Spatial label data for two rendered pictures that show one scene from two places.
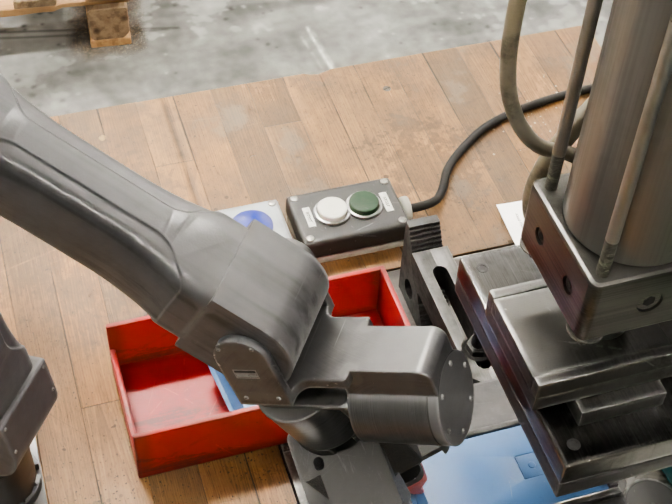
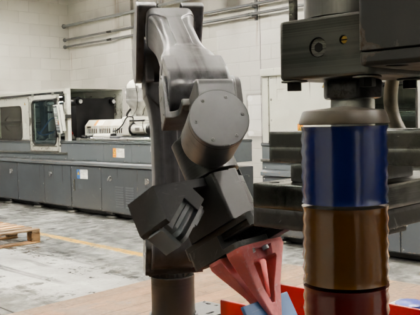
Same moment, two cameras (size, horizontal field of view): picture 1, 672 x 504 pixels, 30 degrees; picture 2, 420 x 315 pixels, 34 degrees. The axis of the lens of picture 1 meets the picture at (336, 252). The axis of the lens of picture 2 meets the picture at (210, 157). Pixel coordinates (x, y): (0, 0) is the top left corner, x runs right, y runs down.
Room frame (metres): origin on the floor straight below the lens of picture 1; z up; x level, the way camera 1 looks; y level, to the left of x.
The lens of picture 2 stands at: (0.14, -0.64, 1.19)
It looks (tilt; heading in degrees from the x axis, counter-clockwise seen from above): 3 degrees down; 64
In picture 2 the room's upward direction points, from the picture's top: 1 degrees counter-clockwise
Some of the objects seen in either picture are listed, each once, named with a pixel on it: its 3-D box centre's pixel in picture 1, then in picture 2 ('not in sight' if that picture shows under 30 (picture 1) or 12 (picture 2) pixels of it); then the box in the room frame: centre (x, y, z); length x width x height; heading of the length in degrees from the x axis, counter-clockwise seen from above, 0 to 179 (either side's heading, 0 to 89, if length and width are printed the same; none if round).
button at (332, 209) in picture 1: (332, 214); not in sight; (0.83, 0.01, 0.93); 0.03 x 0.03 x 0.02
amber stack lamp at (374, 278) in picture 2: not in sight; (345, 242); (0.33, -0.40, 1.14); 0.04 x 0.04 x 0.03
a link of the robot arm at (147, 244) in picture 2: not in sight; (175, 254); (0.52, 0.25, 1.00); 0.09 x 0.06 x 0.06; 164
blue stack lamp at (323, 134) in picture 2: not in sight; (344, 164); (0.33, -0.40, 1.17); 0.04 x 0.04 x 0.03
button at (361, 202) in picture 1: (363, 207); not in sight; (0.84, -0.02, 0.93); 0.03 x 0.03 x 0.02
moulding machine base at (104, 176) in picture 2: not in sight; (89, 174); (2.95, 8.87, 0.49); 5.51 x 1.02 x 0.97; 107
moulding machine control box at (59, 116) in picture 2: not in sight; (61, 119); (2.51, 8.56, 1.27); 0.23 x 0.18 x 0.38; 17
